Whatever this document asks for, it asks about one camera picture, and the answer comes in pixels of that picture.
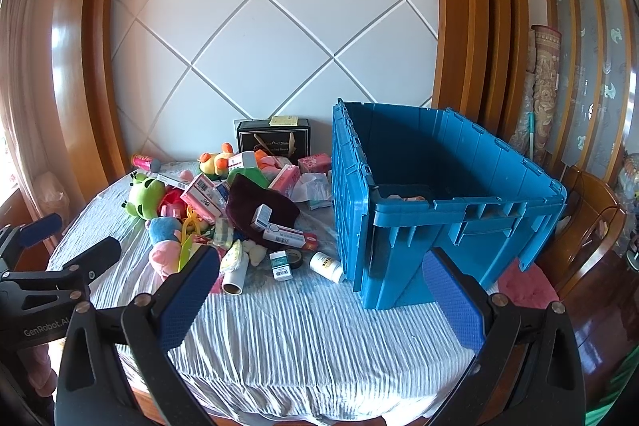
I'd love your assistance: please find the white paper roll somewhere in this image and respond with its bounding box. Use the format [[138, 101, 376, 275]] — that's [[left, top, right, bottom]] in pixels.
[[222, 269, 248, 297]]

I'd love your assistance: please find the pig plush in red dress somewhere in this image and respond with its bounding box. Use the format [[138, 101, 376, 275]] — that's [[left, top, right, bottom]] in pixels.
[[159, 186, 188, 220]]

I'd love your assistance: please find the rolled patterned carpet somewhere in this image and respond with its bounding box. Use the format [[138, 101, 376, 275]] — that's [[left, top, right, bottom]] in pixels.
[[509, 24, 562, 167]]

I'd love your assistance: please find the long red and white box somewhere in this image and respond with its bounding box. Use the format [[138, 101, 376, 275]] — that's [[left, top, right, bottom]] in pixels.
[[262, 223, 319, 253]]

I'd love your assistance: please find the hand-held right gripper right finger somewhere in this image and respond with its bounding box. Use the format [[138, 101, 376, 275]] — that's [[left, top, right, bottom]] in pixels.
[[422, 248, 586, 426]]

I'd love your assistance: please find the yellow duck plush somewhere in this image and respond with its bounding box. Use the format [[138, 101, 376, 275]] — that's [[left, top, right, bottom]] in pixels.
[[198, 143, 238, 177]]

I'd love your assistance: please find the pink curtain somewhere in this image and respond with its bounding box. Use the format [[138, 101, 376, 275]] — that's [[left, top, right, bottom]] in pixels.
[[0, 0, 56, 217]]

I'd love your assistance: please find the maroon cloth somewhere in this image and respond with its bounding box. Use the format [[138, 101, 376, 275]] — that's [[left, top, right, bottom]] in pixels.
[[226, 174, 300, 247]]

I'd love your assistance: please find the pink cushion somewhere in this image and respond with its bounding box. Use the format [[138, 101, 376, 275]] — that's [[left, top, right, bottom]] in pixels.
[[496, 264, 560, 307]]

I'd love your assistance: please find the wooden frosted glass partition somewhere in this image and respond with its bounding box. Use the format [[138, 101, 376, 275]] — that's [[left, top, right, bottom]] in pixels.
[[534, 0, 639, 177]]

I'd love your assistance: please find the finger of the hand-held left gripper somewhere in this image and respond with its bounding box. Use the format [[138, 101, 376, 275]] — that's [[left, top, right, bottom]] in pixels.
[[0, 214, 64, 274], [62, 237, 122, 292]]

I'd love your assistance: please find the pink tissue pack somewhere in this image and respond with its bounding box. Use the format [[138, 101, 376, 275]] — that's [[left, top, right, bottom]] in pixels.
[[270, 164, 301, 197]]

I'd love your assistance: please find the blue plastic crate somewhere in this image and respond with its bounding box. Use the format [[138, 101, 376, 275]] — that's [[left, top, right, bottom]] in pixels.
[[332, 98, 568, 311]]

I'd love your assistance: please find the white and yellow packet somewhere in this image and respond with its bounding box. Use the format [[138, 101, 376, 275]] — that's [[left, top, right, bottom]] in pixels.
[[220, 240, 249, 272]]

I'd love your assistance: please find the wooden wall pillar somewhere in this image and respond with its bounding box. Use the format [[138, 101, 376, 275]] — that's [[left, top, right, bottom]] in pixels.
[[50, 0, 131, 197], [432, 0, 530, 157]]

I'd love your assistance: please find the green striped object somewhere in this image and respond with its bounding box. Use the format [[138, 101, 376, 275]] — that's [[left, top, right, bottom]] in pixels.
[[586, 351, 639, 426]]

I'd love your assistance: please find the white plastic bag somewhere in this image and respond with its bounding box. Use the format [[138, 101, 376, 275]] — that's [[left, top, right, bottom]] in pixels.
[[292, 172, 333, 207]]

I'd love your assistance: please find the yellow plastic toy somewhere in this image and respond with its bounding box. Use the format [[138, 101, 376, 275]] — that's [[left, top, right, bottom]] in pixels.
[[177, 206, 208, 272]]

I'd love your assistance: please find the pink barcode box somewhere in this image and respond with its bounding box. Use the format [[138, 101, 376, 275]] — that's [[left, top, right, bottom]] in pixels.
[[181, 174, 223, 222]]

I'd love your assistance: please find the teal mop handle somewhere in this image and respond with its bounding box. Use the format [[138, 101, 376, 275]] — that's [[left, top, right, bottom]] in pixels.
[[526, 114, 542, 167]]

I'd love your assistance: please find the green frog plush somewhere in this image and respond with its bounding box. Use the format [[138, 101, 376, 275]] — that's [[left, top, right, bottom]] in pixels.
[[120, 171, 167, 220]]

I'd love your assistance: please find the red small box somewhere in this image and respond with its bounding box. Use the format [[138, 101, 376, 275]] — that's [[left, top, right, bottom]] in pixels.
[[298, 153, 331, 173]]

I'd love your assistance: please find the pink tube container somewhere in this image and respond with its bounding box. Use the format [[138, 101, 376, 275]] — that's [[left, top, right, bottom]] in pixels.
[[131, 153, 161, 172]]

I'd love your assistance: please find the wooden chair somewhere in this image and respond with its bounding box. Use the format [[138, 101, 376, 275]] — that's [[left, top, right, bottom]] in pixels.
[[536, 164, 627, 302]]

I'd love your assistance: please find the black gift box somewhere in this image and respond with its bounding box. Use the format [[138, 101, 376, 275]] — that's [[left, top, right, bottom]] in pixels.
[[236, 117, 311, 157]]

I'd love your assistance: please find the white pill bottle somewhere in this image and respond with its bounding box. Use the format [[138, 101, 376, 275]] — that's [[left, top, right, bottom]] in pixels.
[[310, 251, 346, 284]]

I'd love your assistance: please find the striped light blue tablecloth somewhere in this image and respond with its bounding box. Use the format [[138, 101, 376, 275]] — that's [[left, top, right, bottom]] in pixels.
[[47, 159, 480, 419]]

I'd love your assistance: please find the translucent plastic bag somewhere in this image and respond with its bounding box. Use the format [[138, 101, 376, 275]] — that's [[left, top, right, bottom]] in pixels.
[[35, 171, 68, 212]]

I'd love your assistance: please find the small white box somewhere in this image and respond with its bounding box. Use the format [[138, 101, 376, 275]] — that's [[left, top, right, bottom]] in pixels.
[[250, 204, 273, 232]]

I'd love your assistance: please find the person's left hand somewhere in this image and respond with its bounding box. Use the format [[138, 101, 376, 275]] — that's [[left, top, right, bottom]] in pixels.
[[27, 346, 58, 394]]

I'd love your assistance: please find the pink and white medicine box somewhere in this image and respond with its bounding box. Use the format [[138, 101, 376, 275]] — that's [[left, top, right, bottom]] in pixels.
[[227, 151, 258, 170]]

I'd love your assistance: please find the small cream plush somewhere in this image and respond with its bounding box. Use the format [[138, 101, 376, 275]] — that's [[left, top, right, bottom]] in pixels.
[[242, 240, 270, 266]]

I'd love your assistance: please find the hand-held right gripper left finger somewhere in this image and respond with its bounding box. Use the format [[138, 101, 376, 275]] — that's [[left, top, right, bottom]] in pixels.
[[54, 245, 221, 426]]

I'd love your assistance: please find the blue and pink plush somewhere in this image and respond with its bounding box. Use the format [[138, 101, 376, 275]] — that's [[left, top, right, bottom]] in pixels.
[[148, 216, 193, 282]]

